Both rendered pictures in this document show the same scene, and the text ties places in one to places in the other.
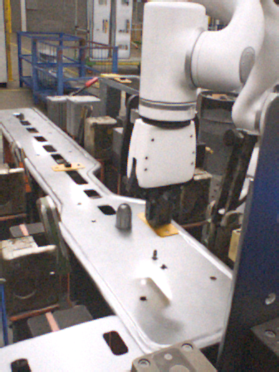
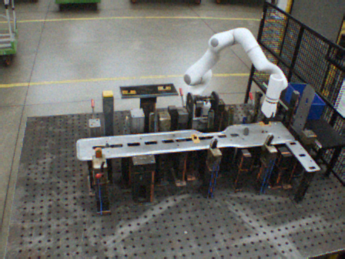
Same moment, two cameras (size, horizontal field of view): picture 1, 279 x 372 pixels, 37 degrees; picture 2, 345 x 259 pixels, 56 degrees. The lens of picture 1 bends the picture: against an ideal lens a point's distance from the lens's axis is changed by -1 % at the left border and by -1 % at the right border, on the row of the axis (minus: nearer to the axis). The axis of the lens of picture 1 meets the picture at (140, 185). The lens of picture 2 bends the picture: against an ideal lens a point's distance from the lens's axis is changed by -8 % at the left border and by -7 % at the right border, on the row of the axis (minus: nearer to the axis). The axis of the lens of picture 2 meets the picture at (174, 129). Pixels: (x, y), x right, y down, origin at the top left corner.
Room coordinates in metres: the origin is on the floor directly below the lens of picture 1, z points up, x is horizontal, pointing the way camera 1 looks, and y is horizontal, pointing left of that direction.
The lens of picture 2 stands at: (0.83, 1.89, 2.26)
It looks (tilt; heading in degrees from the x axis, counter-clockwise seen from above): 35 degrees down; 281
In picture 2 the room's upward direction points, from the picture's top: 6 degrees clockwise
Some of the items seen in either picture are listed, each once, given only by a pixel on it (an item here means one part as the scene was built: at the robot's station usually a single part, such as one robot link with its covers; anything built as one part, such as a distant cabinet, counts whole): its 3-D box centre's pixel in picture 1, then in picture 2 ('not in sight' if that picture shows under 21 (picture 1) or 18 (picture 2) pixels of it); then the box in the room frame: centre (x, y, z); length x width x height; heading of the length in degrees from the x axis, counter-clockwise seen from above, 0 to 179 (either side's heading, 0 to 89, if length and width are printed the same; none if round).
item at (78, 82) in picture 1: (72, 77); not in sight; (5.85, 1.03, 0.47); 1.20 x 0.80 x 0.95; 30
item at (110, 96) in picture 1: (109, 135); (108, 124); (1.61, 0.14, 0.92); 0.08 x 0.08 x 0.44; 29
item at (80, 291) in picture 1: (92, 252); (219, 155); (0.87, 0.11, 0.84); 0.12 x 0.05 x 0.29; 119
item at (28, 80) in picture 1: (49, 64); not in sight; (7.11, 1.65, 0.47); 1.20 x 0.80 x 0.95; 27
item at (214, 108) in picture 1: (220, 132); not in sight; (3.84, -0.73, 0.36); 0.54 x 0.50 x 0.73; 118
